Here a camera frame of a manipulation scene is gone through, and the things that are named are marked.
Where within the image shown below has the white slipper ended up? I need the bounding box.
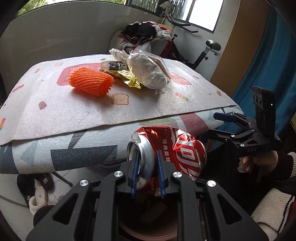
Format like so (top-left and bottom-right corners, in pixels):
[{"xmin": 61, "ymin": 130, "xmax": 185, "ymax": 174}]
[{"xmin": 29, "ymin": 186, "xmax": 48, "ymax": 216}]

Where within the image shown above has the white printed cartoon mat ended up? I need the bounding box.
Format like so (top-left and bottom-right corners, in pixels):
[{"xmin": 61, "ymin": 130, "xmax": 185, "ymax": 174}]
[{"xmin": 1, "ymin": 54, "xmax": 239, "ymax": 144}]

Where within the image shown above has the gold foil wrapper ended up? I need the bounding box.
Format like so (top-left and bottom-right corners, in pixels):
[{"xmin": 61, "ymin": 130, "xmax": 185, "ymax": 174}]
[{"xmin": 105, "ymin": 70, "xmax": 142, "ymax": 89}]

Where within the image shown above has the small black snack packet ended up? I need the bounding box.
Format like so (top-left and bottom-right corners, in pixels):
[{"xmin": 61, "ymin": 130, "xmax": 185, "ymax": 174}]
[{"xmin": 100, "ymin": 61, "xmax": 127, "ymax": 71}]

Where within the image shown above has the white stuffed plastic bag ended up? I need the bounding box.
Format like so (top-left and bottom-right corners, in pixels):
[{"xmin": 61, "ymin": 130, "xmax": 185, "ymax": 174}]
[{"xmin": 109, "ymin": 48, "xmax": 170, "ymax": 90}]

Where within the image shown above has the blue curtain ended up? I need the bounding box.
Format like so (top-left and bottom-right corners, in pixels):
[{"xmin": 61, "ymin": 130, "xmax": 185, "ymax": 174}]
[{"xmin": 211, "ymin": 6, "xmax": 296, "ymax": 151}]

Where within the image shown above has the pile of clothes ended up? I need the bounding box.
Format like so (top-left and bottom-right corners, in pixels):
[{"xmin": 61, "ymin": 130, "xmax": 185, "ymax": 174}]
[{"xmin": 114, "ymin": 21, "xmax": 173, "ymax": 55}]

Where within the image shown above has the chair under clothes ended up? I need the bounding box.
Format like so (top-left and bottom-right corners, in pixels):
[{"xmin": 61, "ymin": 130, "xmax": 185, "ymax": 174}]
[{"xmin": 108, "ymin": 22, "xmax": 174, "ymax": 58}]

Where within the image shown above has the right hand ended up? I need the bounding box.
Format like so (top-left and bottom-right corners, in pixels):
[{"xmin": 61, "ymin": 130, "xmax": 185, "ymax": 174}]
[{"xmin": 237, "ymin": 151, "xmax": 278, "ymax": 173}]

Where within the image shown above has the orange foam net wrap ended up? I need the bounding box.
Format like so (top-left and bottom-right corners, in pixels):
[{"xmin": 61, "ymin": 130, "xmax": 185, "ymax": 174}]
[{"xmin": 68, "ymin": 67, "xmax": 114, "ymax": 97}]

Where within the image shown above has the geometric patterned folded mat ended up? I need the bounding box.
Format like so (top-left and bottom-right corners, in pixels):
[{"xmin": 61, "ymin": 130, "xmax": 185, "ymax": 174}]
[{"xmin": 1, "ymin": 105, "xmax": 242, "ymax": 174}]

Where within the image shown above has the crushed red soda can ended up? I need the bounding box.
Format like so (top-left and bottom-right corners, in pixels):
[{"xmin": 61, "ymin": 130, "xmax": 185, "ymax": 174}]
[{"xmin": 127, "ymin": 126, "xmax": 207, "ymax": 195}]

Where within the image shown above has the black exercise bike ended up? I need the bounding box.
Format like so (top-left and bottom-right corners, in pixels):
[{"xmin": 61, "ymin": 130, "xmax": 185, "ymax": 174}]
[{"xmin": 159, "ymin": 9, "xmax": 222, "ymax": 70}]

